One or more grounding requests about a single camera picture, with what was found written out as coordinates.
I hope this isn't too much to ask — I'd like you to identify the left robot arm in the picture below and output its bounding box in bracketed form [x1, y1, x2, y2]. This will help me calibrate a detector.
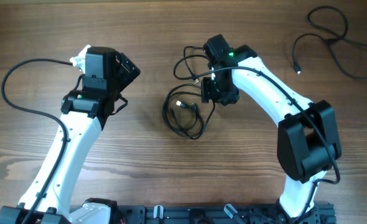
[0, 45, 141, 223]

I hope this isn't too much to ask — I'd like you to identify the left camera cable black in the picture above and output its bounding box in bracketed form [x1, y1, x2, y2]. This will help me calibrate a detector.
[1, 58, 73, 224]

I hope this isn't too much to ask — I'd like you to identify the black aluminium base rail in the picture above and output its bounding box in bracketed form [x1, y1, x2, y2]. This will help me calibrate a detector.
[68, 203, 337, 224]

